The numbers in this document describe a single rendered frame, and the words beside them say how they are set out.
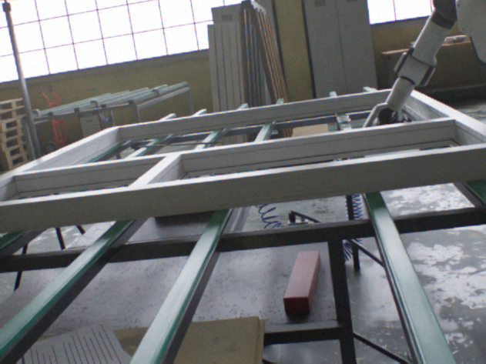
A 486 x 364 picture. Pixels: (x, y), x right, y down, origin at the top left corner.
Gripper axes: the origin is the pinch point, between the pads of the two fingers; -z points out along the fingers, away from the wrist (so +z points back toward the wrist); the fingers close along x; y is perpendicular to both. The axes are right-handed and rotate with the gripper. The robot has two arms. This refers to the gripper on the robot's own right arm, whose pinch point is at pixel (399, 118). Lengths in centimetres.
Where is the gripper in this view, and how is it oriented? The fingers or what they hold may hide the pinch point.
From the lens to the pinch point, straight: 191.7
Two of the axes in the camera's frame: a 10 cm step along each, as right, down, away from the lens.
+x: -9.0, -4.4, 0.1
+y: 4.4, -8.9, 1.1
